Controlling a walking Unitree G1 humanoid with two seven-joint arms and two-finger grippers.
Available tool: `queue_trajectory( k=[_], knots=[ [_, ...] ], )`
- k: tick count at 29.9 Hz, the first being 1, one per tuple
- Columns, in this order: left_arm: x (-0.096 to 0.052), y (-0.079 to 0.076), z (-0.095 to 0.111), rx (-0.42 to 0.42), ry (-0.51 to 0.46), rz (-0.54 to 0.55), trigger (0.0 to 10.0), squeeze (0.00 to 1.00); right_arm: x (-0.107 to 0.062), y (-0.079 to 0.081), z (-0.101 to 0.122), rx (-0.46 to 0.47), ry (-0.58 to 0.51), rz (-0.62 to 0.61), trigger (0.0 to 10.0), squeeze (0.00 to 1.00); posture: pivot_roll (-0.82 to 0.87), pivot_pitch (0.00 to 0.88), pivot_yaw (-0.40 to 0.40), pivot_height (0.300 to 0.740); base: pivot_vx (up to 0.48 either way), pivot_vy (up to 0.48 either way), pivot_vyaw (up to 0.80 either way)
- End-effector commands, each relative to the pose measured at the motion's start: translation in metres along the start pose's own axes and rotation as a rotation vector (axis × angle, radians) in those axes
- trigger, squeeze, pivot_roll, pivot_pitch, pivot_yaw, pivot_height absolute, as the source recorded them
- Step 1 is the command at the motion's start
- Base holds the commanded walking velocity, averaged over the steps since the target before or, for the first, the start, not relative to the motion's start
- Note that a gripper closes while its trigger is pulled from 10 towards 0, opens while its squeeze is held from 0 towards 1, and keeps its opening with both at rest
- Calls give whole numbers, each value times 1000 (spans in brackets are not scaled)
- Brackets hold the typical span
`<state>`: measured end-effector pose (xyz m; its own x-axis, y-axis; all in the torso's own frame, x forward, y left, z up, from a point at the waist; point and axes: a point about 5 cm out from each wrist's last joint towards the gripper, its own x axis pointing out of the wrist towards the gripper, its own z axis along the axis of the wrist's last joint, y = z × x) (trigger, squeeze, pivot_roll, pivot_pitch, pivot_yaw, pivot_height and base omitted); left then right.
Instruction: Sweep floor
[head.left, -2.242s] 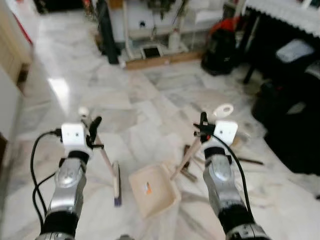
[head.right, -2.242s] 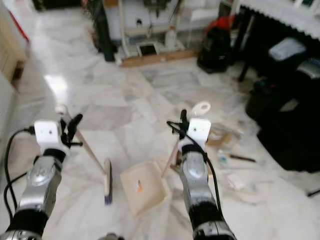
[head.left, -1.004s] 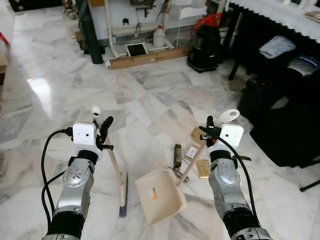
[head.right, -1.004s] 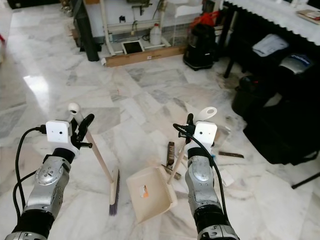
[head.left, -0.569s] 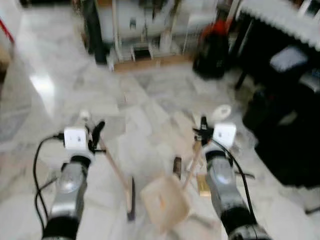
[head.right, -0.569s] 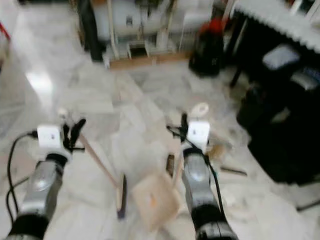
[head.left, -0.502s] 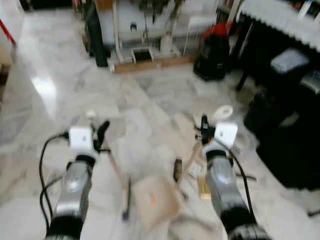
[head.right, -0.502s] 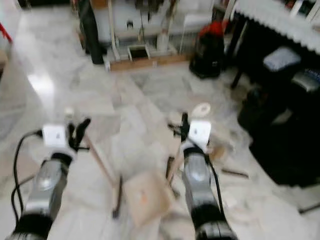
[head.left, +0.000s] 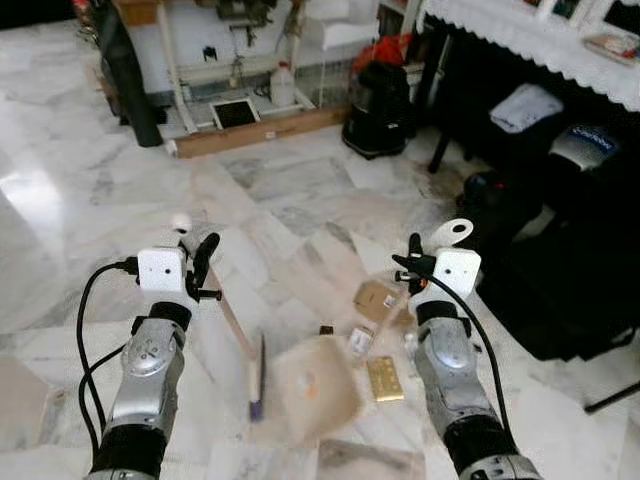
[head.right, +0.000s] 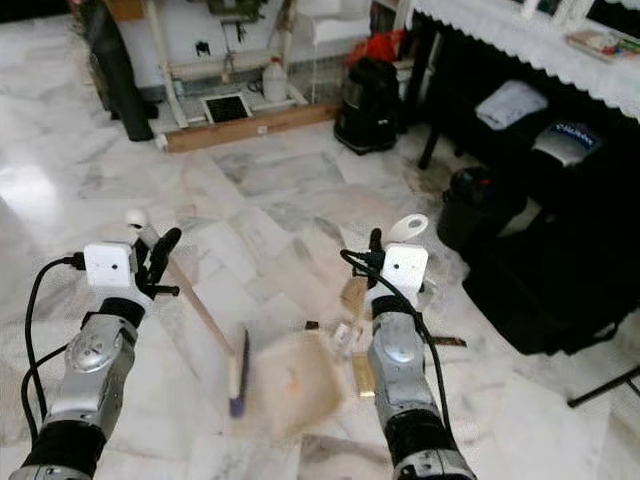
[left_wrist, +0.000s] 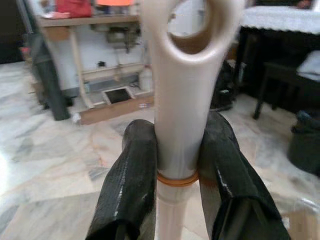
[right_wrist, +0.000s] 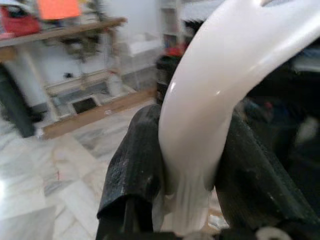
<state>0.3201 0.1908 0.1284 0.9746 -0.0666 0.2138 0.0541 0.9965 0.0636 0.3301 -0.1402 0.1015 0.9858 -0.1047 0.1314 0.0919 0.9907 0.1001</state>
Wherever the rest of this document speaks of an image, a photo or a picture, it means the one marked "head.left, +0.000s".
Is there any wooden handled broom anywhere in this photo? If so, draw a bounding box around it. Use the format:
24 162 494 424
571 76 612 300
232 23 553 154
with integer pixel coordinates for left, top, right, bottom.
170 212 269 423

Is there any beige dustpan with white handle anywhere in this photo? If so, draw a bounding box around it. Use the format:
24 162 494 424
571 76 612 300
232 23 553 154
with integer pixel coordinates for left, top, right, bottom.
268 218 475 448

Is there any brown cardboard box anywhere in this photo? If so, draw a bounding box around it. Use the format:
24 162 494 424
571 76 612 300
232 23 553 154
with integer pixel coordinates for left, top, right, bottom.
354 279 403 327

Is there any round black bin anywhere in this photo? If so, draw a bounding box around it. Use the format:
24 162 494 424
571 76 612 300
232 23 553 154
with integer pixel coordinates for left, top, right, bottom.
457 169 522 238

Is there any small clear wrapper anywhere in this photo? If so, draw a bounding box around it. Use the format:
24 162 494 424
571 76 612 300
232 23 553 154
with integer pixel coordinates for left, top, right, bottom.
347 327 374 357

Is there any gold foil packet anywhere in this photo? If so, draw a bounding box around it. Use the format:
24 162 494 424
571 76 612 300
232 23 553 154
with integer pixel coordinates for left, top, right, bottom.
365 355 407 404

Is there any long wooden plank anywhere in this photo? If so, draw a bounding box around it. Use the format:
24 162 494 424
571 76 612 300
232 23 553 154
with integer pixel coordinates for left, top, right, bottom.
167 104 350 160

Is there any black vacuum cleaner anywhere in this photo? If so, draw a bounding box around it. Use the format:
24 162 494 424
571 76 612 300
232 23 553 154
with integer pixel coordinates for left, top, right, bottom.
341 59 417 162

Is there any large black fabric bag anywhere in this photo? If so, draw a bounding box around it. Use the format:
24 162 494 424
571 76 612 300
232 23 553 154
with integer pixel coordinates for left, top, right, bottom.
478 232 640 363

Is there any tall black bag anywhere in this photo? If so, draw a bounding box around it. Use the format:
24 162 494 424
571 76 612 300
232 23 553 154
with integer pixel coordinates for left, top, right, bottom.
90 0 165 150

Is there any grey folded cloth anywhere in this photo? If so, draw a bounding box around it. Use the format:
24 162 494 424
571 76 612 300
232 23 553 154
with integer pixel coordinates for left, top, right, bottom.
489 82 565 135

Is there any white plastic bottle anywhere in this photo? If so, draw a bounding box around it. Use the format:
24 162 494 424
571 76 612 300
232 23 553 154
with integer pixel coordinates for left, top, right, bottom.
269 61 299 109

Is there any black bag with grey top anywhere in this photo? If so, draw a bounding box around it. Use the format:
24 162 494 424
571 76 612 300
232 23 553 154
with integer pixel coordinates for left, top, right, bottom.
547 124 623 177

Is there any red bag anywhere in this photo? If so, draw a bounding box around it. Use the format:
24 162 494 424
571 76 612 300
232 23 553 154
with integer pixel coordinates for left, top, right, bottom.
351 32 414 72

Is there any black stand leg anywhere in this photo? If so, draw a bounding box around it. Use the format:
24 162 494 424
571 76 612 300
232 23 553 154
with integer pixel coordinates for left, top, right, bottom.
584 381 640 415

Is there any white lace tablecloth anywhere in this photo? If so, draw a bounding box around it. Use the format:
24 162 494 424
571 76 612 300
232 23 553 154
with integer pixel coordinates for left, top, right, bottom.
419 0 640 112

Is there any colourful book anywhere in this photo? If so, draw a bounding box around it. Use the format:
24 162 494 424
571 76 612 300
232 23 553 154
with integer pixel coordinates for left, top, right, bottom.
584 32 640 64

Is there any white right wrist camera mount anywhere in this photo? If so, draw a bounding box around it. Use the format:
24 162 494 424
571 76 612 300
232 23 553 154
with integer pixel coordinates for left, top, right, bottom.
431 247 483 302

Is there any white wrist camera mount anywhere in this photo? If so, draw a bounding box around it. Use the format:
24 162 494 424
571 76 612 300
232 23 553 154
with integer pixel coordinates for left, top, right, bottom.
137 247 191 299
431 247 483 302

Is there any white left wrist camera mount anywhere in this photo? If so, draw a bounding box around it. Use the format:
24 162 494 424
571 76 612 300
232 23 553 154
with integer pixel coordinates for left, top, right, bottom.
137 247 191 299

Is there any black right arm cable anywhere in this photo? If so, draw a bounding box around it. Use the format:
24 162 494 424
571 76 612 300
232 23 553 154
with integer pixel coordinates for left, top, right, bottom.
393 254 513 433

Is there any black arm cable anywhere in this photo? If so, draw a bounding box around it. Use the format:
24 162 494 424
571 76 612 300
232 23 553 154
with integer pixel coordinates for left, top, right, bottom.
76 257 139 446
393 254 513 433

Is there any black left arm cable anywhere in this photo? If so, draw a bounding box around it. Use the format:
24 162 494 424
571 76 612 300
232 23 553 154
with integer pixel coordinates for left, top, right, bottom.
76 257 139 446

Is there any white metal table frame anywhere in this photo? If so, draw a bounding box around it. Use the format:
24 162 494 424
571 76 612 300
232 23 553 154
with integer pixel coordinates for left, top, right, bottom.
150 0 323 137

